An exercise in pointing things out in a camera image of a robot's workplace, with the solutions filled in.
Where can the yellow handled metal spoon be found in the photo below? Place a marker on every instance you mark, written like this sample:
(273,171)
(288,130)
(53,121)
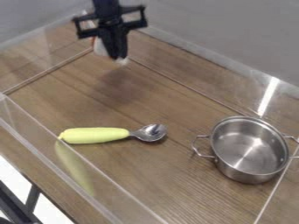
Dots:
(96,135)

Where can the black metal table leg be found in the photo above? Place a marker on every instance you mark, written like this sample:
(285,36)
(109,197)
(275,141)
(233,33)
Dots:
(18,212)

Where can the clear acrylic enclosure wall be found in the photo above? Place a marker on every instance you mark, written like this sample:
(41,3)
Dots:
(57,87)

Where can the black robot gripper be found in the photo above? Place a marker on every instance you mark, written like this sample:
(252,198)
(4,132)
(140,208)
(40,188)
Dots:
(111,28)

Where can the silver metal pot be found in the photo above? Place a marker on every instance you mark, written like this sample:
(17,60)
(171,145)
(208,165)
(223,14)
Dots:
(247,148)

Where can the white orange plush mushroom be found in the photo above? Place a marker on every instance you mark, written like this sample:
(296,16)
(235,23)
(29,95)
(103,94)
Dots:
(100,51)

